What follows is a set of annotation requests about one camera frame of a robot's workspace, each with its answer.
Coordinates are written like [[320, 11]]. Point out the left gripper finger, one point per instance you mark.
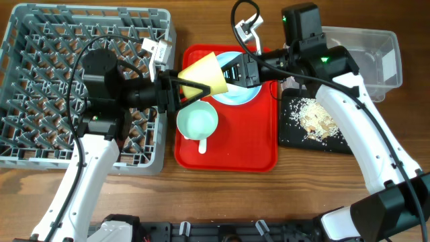
[[181, 102], [194, 88]]

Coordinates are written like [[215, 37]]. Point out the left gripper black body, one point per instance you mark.
[[163, 93]]

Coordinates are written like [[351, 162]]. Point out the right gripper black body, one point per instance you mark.
[[252, 70]]

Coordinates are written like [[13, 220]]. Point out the yellow plastic cup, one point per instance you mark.
[[206, 71]]

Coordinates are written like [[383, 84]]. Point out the large light blue plate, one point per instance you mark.
[[236, 95]]

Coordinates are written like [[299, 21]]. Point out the light green bowl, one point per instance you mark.
[[197, 121]]

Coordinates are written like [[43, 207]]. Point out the rice and food scraps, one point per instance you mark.
[[310, 116]]

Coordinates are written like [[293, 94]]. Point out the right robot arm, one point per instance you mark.
[[398, 188]]

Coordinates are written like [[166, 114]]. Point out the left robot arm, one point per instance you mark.
[[103, 127]]

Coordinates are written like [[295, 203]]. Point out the black waste tray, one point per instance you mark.
[[290, 136]]

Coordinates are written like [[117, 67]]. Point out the grey dishwasher rack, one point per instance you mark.
[[41, 84]]

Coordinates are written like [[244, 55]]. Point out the white plastic spoon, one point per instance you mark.
[[202, 142]]

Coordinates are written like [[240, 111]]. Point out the red plastic tray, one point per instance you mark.
[[245, 139]]

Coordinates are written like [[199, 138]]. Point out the clear plastic bin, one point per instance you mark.
[[377, 54]]

